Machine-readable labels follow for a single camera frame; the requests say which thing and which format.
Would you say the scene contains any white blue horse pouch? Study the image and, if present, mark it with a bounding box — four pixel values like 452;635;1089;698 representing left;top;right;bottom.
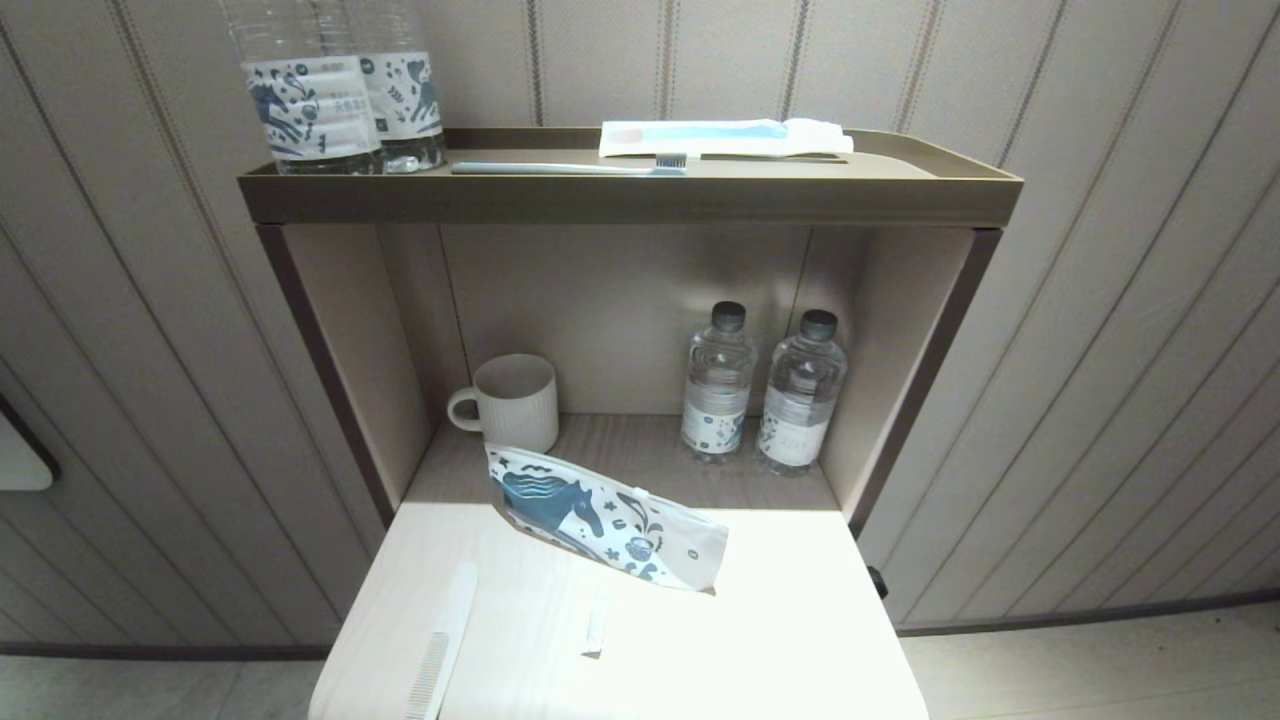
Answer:
484;443;730;593

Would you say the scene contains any white plastic comb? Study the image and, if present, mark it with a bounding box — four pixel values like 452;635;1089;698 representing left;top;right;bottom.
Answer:
403;562;480;720

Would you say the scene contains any small clear water bottle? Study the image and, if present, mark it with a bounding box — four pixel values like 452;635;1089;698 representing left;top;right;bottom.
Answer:
681;301;758;464
757;309;849;477

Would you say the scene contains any white ribbed ceramic mug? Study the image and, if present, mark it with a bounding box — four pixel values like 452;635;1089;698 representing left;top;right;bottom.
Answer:
447;353;560;455

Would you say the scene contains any beige wooden shelf unit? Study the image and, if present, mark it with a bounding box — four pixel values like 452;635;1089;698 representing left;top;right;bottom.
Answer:
237;126;1024;720

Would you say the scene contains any light blue toothbrush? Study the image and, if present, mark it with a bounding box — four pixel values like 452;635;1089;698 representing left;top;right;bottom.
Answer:
450;152;689;178

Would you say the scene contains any toothbrush in white wrapper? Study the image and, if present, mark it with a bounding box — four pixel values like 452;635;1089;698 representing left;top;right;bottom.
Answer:
598;118;854;160

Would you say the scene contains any large horse label water bottle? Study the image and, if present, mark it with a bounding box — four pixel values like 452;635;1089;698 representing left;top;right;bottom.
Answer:
218;0;385;176
345;0;447;173

